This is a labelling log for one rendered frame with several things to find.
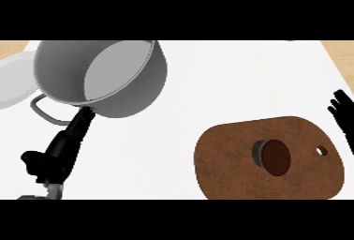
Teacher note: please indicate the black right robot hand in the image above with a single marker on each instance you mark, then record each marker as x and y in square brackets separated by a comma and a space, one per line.
[344, 115]

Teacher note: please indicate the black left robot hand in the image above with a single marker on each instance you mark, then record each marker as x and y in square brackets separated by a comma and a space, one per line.
[59, 150]

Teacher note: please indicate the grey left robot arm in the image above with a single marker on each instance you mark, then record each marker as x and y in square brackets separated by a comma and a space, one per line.
[46, 192]

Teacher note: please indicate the grey metal pot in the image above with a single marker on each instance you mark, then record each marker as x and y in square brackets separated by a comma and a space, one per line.
[111, 78]

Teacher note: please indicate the brown wooden cutting board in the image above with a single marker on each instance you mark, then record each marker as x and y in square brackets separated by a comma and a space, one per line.
[230, 162]

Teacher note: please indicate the white round plate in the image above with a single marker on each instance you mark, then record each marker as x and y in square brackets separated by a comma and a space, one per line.
[13, 81]

